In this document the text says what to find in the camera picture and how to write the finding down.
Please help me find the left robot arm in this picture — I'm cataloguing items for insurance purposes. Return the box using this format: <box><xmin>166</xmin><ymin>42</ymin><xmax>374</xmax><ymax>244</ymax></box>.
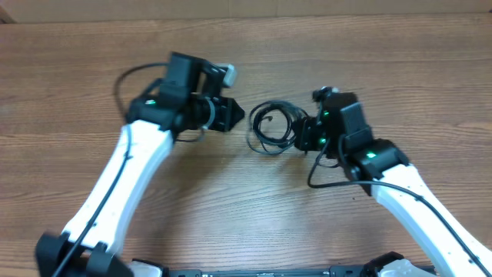
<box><xmin>35</xmin><ymin>52</ymin><xmax>244</xmax><ymax>276</ymax></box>

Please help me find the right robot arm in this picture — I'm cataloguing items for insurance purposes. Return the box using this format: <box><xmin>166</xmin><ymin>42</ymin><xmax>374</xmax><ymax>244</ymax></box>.
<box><xmin>294</xmin><ymin>87</ymin><xmax>491</xmax><ymax>276</ymax></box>

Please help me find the black cable with plugs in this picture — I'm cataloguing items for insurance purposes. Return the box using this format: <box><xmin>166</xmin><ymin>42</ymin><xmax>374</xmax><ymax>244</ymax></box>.
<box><xmin>245</xmin><ymin>100</ymin><xmax>311</xmax><ymax>156</ymax></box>

